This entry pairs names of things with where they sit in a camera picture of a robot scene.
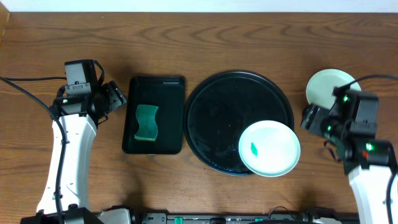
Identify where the round black tray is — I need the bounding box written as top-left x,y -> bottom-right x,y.
183,70 -> 294,176

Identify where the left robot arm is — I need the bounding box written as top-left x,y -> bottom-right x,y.
21,81 -> 131,223

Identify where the mint green plate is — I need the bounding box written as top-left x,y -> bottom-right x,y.
238,120 -> 301,177
305,68 -> 354,110

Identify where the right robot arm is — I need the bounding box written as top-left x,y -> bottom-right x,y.
301,104 -> 397,223

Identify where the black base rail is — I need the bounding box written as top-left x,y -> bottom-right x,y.
136,206 -> 360,224

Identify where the black rectangular tray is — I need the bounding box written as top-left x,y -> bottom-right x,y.
122,77 -> 185,154

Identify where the green sponge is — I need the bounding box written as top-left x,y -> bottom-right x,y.
134,105 -> 159,141

